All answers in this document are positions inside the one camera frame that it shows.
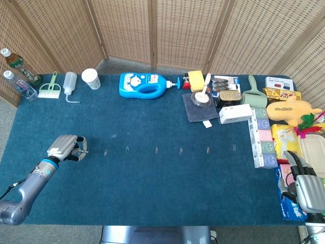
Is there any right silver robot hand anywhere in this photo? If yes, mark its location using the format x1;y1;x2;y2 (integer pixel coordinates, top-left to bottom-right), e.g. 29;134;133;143
278;150;325;214

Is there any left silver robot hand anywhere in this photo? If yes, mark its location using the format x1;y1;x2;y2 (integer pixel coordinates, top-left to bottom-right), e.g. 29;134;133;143
47;134;89;162

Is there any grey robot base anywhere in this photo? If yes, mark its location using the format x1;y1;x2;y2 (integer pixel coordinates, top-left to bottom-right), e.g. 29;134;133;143
100;225;213;244

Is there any blue glove box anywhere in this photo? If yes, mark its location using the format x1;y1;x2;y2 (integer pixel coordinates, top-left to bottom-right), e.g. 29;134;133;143
274;166;309;221

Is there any pink box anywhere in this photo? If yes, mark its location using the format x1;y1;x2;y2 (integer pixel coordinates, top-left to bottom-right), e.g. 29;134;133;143
279;164;298;189

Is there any beige lidded container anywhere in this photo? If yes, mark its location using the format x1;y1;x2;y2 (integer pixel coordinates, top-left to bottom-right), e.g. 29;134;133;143
297;134;325;178

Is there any green hand brush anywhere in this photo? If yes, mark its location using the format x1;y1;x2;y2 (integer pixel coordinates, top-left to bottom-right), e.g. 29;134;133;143
37;71;62;99

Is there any yellow snack bag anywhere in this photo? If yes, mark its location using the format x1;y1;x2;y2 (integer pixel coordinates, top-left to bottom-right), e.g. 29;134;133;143
270;124;303;161

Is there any translucent squeeze wash bottle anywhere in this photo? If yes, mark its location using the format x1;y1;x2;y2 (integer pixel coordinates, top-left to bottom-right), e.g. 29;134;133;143
62;72;81;104

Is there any feather cat toy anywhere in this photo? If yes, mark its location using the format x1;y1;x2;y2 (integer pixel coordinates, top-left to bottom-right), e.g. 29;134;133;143
294;109;325;139

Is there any white paper cup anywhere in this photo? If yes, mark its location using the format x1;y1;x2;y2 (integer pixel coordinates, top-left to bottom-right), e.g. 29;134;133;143
81;68;102;90

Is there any pastel smiley tissue pack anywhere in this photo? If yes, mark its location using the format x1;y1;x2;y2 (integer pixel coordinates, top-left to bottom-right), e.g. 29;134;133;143
247;106;279;169

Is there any clear water bottle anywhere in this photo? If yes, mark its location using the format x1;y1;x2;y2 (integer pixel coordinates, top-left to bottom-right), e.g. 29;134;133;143
3;70;39;102

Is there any yellow plush toy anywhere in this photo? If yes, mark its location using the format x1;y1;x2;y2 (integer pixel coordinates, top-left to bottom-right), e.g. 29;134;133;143
266;95;322;127

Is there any blue detergent pump bottle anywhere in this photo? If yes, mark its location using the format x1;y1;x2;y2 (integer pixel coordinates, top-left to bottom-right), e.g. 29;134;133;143
118;72;181;100

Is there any green tea bottle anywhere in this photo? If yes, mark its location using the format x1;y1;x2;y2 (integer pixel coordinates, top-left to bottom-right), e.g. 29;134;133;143
0;47;43;86

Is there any gold snack pack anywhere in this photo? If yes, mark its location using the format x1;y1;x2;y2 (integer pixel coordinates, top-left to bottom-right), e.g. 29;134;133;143
262;87;302;102

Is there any blue carpet table cover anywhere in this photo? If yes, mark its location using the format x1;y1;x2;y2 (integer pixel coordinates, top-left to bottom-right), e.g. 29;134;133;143
0;73;312;226

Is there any white cardboard box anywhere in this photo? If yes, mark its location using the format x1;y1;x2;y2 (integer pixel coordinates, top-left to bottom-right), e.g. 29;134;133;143
218;103;254;125

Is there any green lint roller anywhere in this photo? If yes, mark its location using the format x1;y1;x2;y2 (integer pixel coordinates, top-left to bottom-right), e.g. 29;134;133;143
240;74;268;108

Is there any white box red blue print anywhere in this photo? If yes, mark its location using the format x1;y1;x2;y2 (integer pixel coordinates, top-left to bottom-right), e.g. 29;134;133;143
265;76;295;92

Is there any black gold tin can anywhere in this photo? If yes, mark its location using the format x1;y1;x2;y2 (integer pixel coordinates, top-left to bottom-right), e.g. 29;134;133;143
216;90;242;109

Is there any grey folded cloth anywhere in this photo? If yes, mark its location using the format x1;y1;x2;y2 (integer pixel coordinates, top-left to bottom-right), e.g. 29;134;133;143
181;93;219;129

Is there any yellow sponge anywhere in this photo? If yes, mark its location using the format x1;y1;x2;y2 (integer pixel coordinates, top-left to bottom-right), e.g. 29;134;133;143
187;70;206;94

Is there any white plastic spoon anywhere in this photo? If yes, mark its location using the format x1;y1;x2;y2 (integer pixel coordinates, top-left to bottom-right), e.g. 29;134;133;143
197;73;212;102

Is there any wicker folding screen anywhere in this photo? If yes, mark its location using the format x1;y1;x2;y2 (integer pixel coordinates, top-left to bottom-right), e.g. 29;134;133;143
0;0;325;110

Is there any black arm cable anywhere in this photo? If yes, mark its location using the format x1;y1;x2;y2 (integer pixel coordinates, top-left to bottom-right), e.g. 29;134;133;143
0;177;27;200

